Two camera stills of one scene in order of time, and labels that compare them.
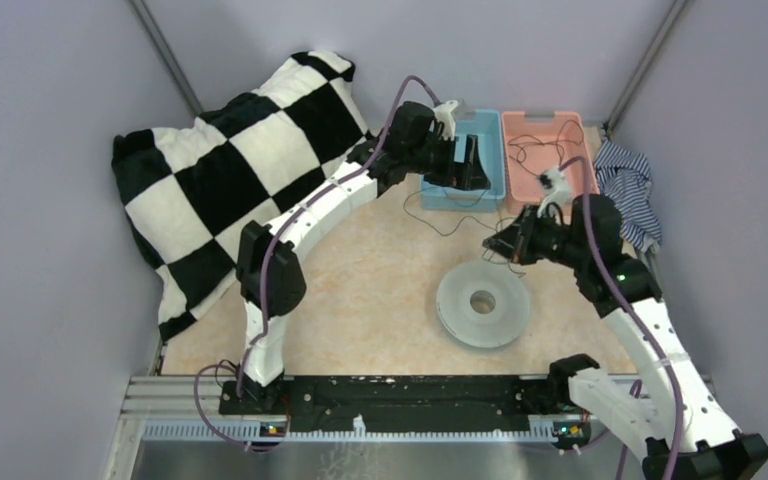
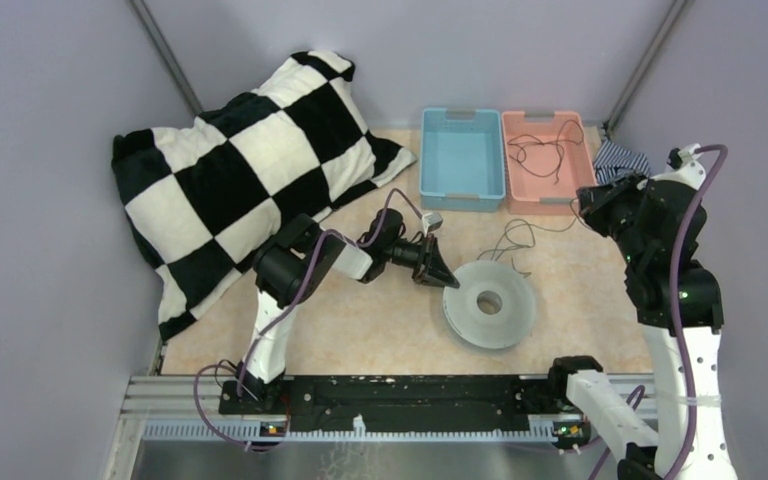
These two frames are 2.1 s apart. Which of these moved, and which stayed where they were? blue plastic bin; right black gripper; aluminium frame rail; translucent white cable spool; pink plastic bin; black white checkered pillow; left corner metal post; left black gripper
Moved: right black gripper; left black gripper
Stayed: left corner metal post; pink plastic bin; aluminium frame rail; translucent white cable spool; blue plastic bin; black white checkered pillow
